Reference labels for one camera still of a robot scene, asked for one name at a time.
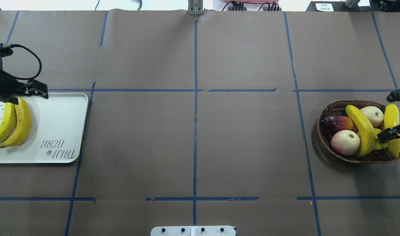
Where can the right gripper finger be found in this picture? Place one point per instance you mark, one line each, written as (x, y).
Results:
(389, 134)

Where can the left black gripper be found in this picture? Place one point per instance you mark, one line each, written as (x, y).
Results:
(7, 86)

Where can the yellow banana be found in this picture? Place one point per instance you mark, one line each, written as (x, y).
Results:
(392, 119)
(9, 121)
(23, 125)
(367, 135)

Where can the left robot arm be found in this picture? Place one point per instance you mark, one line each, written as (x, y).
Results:
(11, 89)

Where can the brown wicker basket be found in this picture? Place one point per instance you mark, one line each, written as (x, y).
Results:
(324, 136)

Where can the red-white apple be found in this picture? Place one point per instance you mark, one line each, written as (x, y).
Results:
(345, 142)

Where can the white rectangular tray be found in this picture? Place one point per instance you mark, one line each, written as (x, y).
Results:
(57, 130)

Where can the dark red mango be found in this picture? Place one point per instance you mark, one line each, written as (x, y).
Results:
(336, 123)

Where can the black device with label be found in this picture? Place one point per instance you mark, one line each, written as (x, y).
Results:
(326, 6)

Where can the aluminium frame post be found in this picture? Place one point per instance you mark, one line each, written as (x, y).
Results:
(195, 7)

